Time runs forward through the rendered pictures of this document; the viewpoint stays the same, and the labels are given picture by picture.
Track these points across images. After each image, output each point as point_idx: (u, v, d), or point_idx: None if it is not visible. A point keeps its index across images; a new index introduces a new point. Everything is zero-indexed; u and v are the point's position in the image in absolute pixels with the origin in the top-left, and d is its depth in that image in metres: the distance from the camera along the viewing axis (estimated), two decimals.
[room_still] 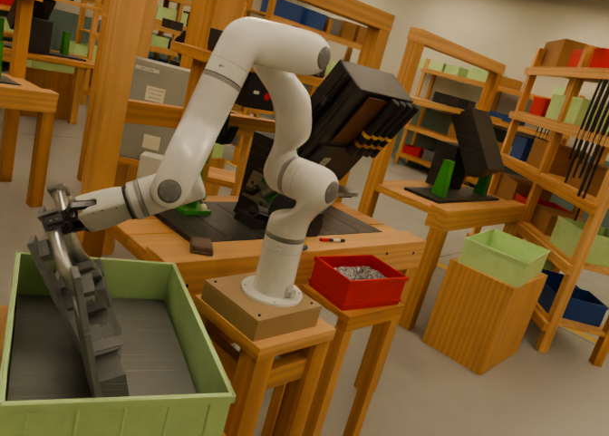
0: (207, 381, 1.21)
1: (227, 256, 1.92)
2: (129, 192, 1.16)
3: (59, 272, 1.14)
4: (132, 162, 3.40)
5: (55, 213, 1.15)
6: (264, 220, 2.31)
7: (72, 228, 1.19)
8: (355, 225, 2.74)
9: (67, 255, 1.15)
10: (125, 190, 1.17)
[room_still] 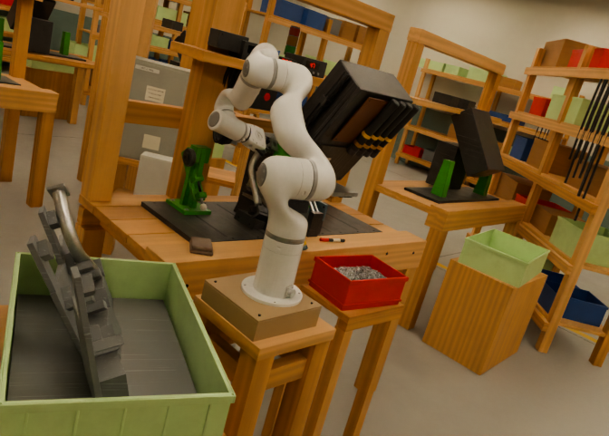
0: (207, 381, 1.21)
1: (227, 256, 1.92)
2: None
3: None
4: (132, 162, 3.40)
5: (269, 139, 2.33)
6: (264, 220, 2.31)
7: None
8: (355, 225, 2.74)
9: (257, 155, 2.36)
10: None
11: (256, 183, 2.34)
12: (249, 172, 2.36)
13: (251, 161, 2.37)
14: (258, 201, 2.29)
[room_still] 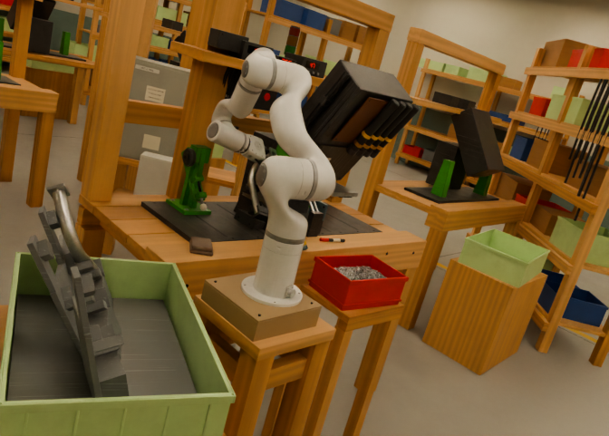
0: (207, 381, 1.21)
1: (227, 256, 1.92)
2: None
3: None
4: (132, 162, 3.40)
5: (268, 149, 2.32)
6: (264, 220, 2.31)
7: None
8: (355, 225, 2.74)
9: (256, 165, 2.35)
10: None
11: (256, 193, 2.33)
12: (249, 182, 2.35)
13: (251, 171, 2.36)
14: None
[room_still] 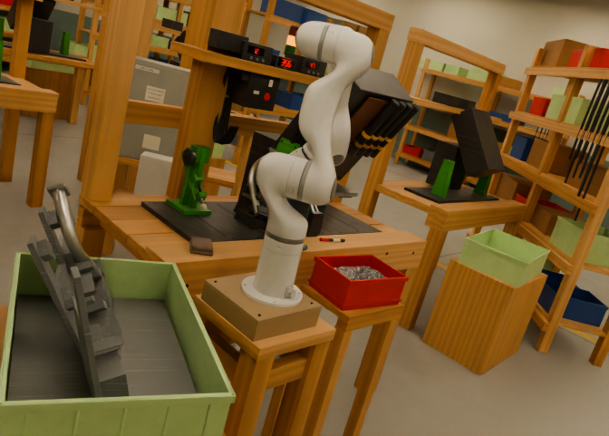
0: (207, 381, 1.21)
1: (227, 256, 1.92)
2: None
3: None
4: (132, 162, 3.40)
5: None
6: (264, 220, 2.31)
7: None
8: (355, 225, 2.74)
9: (256, 165, 2.35)
10: None
11: (256, 193, 2.33)
12: (249, 182, 2.35)
13: (251, 171, 2.36)
14: None
